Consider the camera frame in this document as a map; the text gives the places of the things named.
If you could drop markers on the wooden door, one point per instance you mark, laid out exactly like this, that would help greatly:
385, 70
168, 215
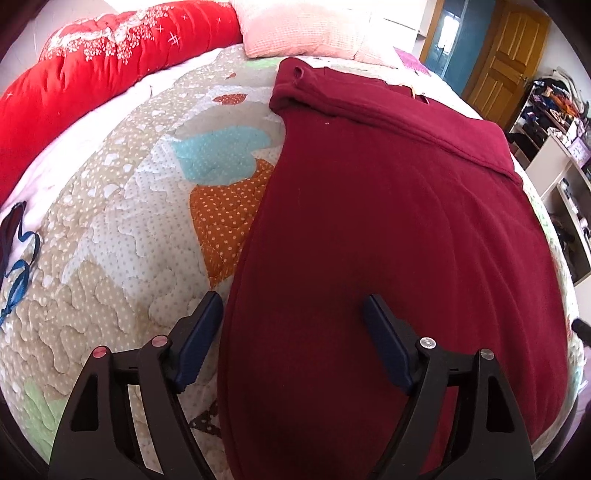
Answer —
505, 60

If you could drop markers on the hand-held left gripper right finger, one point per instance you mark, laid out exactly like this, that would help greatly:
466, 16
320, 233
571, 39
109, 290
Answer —
385, 339

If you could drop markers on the blue door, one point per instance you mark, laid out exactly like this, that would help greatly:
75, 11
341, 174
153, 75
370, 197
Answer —
455, 41

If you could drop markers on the patchwork quilt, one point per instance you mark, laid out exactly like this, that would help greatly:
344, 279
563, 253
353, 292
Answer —
124, 230

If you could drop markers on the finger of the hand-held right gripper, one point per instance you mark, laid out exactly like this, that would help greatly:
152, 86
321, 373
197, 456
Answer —
581, 330

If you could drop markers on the red embroidered duvet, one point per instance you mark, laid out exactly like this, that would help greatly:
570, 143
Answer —
83, 69

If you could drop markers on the pink pillow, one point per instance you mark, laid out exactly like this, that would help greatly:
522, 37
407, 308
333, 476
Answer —
309, 30

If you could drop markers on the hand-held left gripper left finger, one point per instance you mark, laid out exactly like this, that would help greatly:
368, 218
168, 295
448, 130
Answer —
199, 339

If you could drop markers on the dark red garment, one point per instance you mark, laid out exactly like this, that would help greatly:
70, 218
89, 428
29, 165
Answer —
369, 207

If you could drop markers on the blue ribbon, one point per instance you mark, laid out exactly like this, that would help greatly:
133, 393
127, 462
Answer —
18, 277

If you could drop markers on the purple cloth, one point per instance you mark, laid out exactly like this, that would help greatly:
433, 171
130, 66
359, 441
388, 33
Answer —
411, 60

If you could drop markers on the white shelf unit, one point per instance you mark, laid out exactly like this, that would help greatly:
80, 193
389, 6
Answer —
561, 175

